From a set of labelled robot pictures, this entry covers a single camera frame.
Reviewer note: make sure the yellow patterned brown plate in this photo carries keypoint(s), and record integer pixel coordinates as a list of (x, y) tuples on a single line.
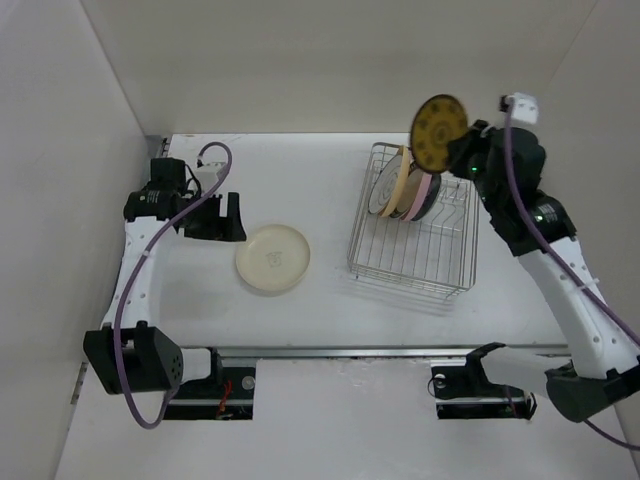
[(440, 120)]

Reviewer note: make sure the cream bear plate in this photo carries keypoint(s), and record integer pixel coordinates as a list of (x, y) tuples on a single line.
[(273, 259)]

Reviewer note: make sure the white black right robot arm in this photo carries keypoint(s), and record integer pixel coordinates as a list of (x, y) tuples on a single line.
[(505, 166)]

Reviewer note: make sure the black blue patterned plate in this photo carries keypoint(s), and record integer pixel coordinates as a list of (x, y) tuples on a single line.
[(430, 199)]

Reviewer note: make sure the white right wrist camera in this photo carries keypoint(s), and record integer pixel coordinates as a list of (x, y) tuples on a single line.
[(520, 107)]

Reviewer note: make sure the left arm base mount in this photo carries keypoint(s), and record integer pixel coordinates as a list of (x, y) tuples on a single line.
[(227, 394)]

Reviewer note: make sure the beige plate with line pattern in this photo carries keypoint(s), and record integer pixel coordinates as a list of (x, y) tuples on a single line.
[(389, 186)]

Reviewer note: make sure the aluminium front rail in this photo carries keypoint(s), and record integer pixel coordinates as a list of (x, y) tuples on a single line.
[(344, 352)]

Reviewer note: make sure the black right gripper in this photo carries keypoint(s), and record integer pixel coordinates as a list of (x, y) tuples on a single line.
[(458, 147)]

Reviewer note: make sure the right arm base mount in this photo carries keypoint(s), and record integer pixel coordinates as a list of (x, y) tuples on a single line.
[(460, 396)]

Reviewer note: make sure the metal wire dish rack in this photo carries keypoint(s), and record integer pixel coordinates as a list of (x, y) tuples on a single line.
[(436, 254)]

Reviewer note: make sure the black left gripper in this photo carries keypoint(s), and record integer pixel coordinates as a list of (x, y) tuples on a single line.
[(225, 228)]

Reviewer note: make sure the pink plate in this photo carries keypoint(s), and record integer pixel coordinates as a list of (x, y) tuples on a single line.
[(423, 180)]

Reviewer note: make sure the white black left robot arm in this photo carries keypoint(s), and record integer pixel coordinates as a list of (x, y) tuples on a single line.
[(129, 352)]

